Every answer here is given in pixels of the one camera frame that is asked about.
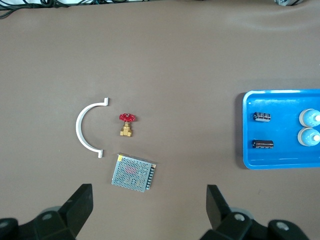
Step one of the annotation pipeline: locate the blue plastic tray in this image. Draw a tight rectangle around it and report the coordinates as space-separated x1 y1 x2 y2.
241 89 320 170

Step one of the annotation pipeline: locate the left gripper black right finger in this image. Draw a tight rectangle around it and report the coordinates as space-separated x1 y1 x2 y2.
199 184 309 240

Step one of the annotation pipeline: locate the blue dome call bell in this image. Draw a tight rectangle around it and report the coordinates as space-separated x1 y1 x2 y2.
298 108 320 128
297 127 320 147

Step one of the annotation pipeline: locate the metal mesh power supply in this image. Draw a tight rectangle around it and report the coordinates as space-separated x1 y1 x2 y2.
111 152 158 194

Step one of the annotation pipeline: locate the tall brown electrolytic capacitor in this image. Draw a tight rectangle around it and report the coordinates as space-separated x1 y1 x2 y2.
251 139 274 150

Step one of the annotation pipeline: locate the black cable bundle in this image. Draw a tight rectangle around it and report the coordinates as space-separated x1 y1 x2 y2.
0 0 141 20

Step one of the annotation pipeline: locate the brass valve red handwheel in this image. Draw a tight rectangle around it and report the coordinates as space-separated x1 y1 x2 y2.
118 112 138 138

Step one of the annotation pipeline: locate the white curved pipe clamp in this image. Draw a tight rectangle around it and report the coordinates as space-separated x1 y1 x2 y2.
75 97 110 160

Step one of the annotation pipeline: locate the short dark electrolytic capacitor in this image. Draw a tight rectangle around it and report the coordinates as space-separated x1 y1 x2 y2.
253 111 272 123

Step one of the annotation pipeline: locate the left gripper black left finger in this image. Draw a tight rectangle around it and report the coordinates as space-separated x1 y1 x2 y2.
0 183 94 240

